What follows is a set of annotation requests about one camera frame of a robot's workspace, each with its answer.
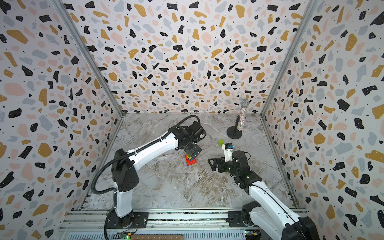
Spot aluminium mounting rail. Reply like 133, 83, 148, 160
58, 208, 316, 240

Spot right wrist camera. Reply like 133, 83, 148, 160
222, 143, 234, 162

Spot red block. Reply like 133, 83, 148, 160
186, 158, 197, 167

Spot glitter microphone on stand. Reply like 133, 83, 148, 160
227, 99, 250, 140

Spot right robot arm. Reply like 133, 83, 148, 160
208, 151, 320, 240

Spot wooden strip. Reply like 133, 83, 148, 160
131, 234, 184, 240

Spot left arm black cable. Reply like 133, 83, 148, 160
91, 115, 201, 195

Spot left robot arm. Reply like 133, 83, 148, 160
112, 121, 206, 219

